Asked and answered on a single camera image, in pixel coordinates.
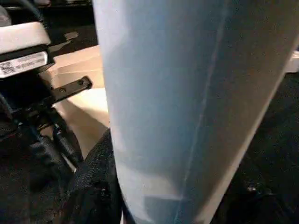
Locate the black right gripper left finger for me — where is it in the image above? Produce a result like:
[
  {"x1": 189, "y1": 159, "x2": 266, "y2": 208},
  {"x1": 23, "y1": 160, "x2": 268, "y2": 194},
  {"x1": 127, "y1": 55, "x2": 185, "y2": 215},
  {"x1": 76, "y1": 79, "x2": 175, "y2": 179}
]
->
[{"x1": 62, "y1": 127, "x2": 125, "y2": 224}]

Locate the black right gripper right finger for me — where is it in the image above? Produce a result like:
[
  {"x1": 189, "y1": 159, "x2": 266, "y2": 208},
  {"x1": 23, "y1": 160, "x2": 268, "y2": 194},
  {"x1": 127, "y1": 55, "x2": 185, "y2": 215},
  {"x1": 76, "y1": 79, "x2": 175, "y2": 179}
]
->
[{"x1": 210, "y1": 154, "x2": 299, "y2": 224}]

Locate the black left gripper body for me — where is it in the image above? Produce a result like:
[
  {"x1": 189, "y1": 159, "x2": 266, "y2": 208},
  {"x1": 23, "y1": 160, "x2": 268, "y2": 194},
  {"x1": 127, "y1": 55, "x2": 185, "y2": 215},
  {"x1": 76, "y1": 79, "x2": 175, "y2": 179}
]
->
[{"x1": 0, "y1": 76, "x2": 82, "y2": 168}]

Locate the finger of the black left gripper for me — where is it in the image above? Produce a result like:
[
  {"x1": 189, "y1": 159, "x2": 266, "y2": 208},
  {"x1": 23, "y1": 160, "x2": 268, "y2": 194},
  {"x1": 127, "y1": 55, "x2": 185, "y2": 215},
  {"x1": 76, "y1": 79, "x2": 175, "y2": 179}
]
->
[
  {"x1": 52, "y1": 76, "x2": 93, "y2": 103},
  {"x1": 23, "y1": 137, "x2": 79, "y2": 194}
]

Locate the white plastic table top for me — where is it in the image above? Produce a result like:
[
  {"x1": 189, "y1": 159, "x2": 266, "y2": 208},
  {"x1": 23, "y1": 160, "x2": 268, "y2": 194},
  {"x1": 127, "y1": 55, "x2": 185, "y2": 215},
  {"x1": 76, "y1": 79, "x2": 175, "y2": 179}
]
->
[{"x1": 45, "y1": 43, "x2": 113, "y2": 165}]

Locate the white plastic table leg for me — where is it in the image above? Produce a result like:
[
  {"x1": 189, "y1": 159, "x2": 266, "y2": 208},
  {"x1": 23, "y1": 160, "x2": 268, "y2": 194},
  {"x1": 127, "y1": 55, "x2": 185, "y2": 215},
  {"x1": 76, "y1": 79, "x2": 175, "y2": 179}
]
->
[{"x1": 92, "y1": 0, "x2": 299, "y2": 224}]

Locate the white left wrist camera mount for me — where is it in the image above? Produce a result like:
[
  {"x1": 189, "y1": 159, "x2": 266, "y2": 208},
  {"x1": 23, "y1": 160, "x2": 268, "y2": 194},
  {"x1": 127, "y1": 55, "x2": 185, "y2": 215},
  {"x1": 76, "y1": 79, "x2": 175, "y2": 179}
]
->
[{"x1": 0, "y1": 21, "x2": 56, "y2": 79}]

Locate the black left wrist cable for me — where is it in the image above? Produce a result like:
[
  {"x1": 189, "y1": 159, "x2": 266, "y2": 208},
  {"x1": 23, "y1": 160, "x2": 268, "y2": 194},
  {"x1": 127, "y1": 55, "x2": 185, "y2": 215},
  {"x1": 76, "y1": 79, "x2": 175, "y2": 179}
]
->
[{"x1": 18, "y1": 0, "x2": 45, "y2": 24}]

